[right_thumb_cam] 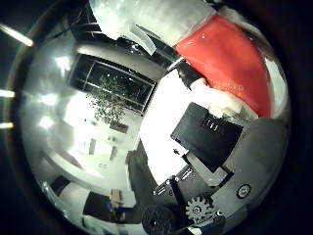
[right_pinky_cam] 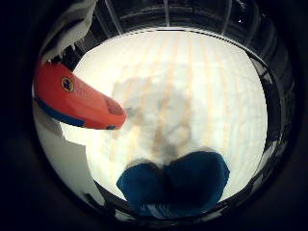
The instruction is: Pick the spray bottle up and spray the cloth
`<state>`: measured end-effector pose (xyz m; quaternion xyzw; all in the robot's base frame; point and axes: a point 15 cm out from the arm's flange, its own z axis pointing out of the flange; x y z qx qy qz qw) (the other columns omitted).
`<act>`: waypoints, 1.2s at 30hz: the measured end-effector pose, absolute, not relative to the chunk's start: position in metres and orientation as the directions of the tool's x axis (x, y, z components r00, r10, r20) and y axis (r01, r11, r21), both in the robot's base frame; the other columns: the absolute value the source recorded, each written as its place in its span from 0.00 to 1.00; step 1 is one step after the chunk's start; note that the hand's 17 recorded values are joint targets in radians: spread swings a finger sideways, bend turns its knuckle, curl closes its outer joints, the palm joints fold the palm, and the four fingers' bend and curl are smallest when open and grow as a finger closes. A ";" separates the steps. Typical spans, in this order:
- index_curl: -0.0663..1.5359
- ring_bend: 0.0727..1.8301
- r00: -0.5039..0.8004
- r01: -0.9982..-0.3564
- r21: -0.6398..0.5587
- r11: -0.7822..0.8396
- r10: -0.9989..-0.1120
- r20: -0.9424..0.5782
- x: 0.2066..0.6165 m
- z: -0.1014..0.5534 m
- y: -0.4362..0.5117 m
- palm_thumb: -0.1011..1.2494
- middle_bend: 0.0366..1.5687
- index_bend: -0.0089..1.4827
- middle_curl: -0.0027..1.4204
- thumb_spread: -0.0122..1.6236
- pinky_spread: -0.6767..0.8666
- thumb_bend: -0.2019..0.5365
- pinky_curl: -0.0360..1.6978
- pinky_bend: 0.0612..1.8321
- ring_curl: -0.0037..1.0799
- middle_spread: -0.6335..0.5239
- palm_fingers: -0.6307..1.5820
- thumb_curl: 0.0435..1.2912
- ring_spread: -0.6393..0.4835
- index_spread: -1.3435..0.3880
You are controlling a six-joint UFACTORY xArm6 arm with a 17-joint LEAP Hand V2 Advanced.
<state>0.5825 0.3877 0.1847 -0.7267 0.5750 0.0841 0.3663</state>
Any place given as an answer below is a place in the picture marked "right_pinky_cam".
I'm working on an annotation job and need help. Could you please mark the blue striped cloth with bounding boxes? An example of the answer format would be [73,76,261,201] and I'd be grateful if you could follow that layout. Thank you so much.
[115,150,231,219]

